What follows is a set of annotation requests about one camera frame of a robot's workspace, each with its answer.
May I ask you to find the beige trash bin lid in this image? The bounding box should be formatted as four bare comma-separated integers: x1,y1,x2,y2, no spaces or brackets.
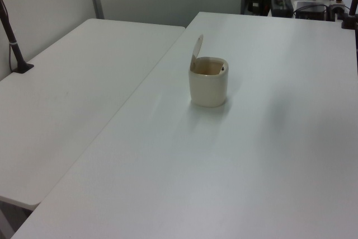
190,34,205,71

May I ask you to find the black equipment box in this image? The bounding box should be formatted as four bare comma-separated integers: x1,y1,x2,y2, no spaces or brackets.
269,0,294,17

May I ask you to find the white side table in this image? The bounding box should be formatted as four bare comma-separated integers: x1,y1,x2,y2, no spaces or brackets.
0,18,187,207

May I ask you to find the black camera stand pole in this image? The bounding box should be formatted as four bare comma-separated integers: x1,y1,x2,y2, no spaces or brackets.
0,0,35,74

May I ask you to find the black electronic device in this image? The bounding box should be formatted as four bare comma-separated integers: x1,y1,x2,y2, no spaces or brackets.
293,1,328,21

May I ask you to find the beige plastic trash bin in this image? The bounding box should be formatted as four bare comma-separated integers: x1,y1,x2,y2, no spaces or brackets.
189,34,230,109

